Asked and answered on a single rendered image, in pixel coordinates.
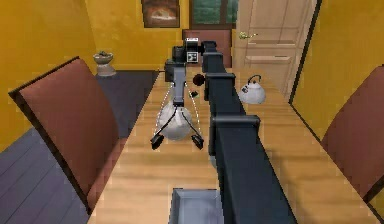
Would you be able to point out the brown dining chair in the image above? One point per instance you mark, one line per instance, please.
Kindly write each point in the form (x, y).
(358, 143)
(220, 41)
(70, 123)

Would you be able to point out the dark red apple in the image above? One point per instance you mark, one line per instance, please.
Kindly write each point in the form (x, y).
(199, 79)

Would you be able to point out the white round vase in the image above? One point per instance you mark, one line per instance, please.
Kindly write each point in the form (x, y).
(175, 128)

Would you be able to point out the small black green object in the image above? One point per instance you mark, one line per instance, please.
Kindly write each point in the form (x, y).
(194, 94)

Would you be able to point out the grey pot house plant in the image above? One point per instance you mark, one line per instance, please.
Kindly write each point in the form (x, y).
(104, 61)

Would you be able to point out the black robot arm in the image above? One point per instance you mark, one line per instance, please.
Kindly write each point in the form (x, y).
(246, 166)

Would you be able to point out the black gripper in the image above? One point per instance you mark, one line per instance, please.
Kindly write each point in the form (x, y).
(178, 83)

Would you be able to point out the brown framed picture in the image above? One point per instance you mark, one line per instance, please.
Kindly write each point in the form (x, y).
(160, 12)

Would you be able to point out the long wooden dining table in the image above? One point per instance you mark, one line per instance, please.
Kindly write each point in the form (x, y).
(160, 170)

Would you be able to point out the grey metal tray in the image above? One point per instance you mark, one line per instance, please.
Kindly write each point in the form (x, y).
(195, 208)

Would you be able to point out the dark framed window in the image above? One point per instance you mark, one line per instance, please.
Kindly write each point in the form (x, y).
(213, 11)

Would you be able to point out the beige panelled room door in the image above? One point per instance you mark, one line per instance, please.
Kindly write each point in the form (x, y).
(273, 40)

